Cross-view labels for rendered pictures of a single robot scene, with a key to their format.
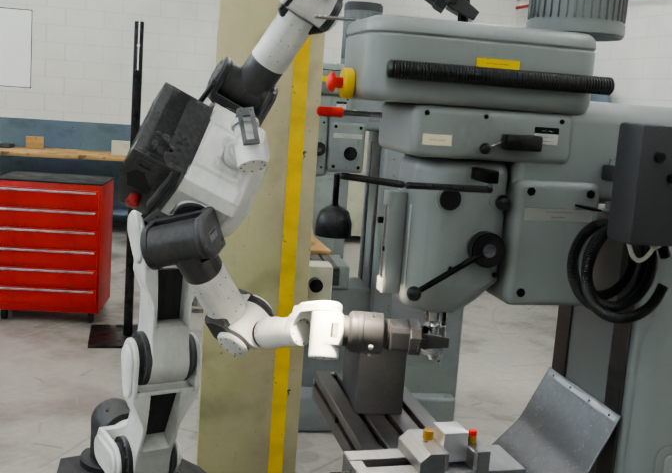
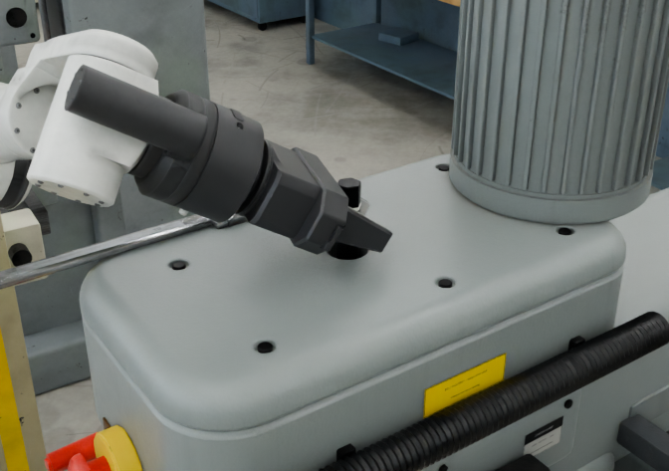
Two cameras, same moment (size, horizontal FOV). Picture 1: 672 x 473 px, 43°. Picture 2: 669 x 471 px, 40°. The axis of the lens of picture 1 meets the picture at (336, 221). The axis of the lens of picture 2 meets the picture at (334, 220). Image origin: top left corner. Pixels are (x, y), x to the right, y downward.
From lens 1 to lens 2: 1.25 m
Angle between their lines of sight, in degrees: 28
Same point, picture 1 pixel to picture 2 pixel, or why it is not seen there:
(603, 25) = (633, 197)
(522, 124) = (504, 443)
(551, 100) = not seen: hidden behind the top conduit
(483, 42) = (436, 355)
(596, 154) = (611, 412)
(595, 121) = not seen: hidden behind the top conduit
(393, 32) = (240, 429)
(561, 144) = (565, 436)
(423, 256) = not seen: outside the picture
